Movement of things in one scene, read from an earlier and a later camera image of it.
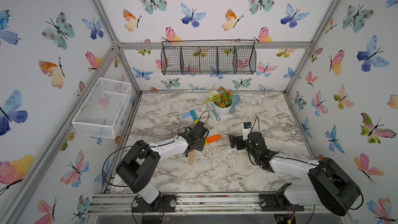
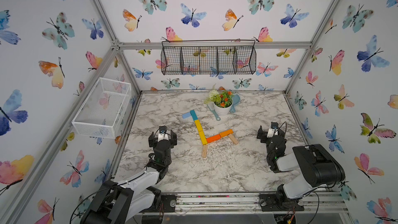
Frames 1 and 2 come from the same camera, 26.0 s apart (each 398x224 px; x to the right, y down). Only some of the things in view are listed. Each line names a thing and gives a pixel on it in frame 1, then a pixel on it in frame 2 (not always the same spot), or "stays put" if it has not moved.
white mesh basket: [99, 114] stays put
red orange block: [211, 139] stays put
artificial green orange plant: [224, 99] stays put
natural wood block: [191, 157] to [204, 151]
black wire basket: [208, 57] stays put
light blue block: [186, 115] stays put
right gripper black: [239, 140] to [263, 134]
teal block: [194, 115] stays put
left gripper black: [201, 144] to [152, 142]
